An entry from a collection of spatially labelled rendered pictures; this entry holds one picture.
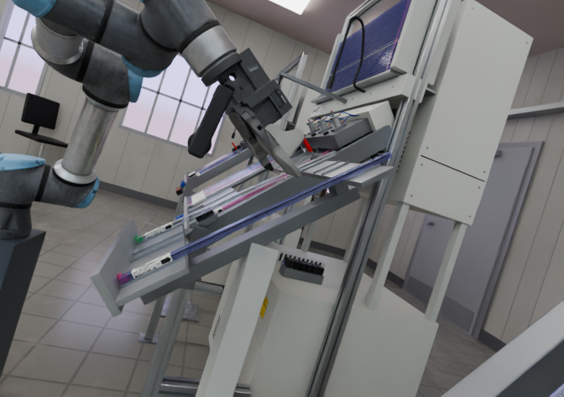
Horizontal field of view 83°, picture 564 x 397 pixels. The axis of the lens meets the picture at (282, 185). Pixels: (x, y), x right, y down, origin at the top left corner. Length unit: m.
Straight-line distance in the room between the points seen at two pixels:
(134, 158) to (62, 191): 4.27
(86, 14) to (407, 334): 1.26
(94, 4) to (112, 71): 0.38
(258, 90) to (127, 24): 0.22
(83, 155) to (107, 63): 0.29
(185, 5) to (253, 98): 0.15
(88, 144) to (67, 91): 4.67
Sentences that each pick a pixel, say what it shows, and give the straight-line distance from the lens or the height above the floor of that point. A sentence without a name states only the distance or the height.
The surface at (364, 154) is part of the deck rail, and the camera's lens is 1.05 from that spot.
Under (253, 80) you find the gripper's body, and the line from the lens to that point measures 0.52.
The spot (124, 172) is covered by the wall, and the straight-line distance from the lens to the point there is 5.45.
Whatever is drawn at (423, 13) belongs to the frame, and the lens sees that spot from 1.23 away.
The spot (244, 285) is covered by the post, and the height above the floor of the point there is 0.72.
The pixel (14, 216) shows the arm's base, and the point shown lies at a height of 0.61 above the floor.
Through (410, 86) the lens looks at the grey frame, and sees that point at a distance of 1.11.
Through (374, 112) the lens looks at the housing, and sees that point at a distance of 1.10.
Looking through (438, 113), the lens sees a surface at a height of 1.32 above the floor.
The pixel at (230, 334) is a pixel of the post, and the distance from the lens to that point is 0.71.
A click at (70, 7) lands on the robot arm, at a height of 1.08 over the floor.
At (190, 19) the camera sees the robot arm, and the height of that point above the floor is 1.11.
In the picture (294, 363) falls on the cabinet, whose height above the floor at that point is 0.40.
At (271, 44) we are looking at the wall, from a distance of 5.70.
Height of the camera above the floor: 0.94
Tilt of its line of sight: 1 degrees down
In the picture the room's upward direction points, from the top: 18 degrees clockwise
